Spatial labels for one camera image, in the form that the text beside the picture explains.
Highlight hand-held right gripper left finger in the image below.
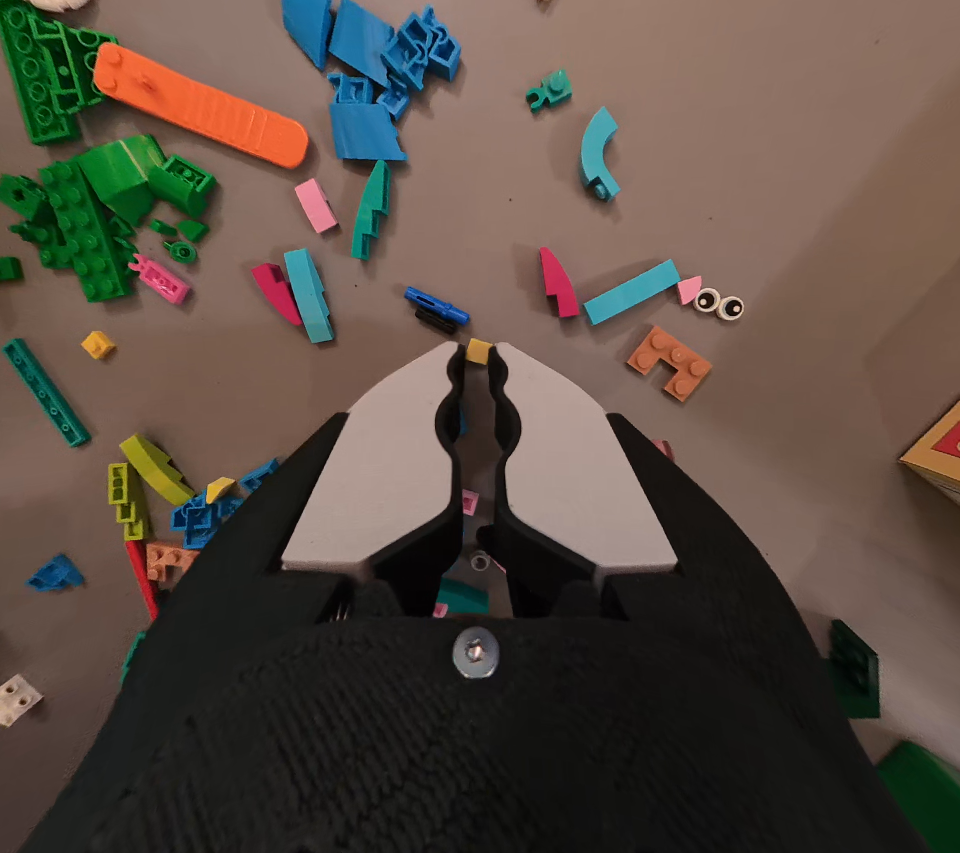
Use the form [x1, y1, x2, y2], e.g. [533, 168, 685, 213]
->
[281, 340, 462, 578]

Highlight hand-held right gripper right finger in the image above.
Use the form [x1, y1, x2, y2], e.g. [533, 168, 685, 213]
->
[489, 340, 680, 578]

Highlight grey desk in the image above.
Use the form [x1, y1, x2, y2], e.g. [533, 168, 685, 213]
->
[0, 0, 960, 853]

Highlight tan corner plate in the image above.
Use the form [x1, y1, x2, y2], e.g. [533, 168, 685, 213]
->
[627, 325, 712, 403]
[146, 541, 200, 583]

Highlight blue pin brick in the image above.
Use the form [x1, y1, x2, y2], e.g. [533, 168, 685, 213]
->
[403, 285, 471, 325]

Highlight turquoise long tile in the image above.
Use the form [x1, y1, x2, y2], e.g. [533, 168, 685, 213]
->
[583, 259, 681, 326]

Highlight magenta slope brick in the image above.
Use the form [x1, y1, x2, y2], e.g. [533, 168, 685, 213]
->
[538, 247, 580, 319]
[251, 262, 303, 327]

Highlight turquoise slope brick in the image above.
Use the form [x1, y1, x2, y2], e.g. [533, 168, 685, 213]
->
[283, 247, 335, 344]

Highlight lime curved slope brick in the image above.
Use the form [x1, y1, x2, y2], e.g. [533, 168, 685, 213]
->
[120, 434, 195, 505]

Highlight lime stepped brick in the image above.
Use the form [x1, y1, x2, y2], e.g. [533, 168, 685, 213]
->
[108, 463, 151, 543]

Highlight red bar brick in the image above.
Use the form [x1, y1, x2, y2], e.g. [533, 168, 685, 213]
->
[123, 539, 160, 622]

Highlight teal stepped slope brick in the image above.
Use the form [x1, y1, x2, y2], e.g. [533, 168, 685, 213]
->
[351, 160, 393, 262]

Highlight pink tile brick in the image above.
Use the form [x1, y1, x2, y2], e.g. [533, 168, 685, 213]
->
[294, 178, 339, 234]

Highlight pink claw brick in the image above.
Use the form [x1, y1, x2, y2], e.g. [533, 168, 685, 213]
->
[129, 254, 191, 304]

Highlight turquoise arch brick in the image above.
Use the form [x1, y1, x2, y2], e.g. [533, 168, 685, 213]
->
[579, 106, 622, 202]

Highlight long teal plate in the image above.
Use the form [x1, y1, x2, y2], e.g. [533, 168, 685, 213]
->
[3, 339, 91, 448]

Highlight yellow brick set box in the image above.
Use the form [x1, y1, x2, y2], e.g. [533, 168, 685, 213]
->
[898, 403, 960, 505]

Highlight teal clip plate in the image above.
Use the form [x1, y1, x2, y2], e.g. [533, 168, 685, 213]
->
[525, 69, 573, 113]

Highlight orange brick separator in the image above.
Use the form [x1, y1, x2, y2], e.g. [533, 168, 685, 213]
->
[93, 43, 310, 169]

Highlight white square plate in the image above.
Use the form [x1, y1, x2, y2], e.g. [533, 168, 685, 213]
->
[0, 674, 44, 728]

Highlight cluster of blue bricks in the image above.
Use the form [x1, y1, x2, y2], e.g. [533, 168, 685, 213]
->
[281, 0, 462, 163]

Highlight stacked green plastic bins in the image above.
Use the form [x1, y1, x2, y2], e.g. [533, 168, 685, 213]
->
[877, 740, 960, 853]

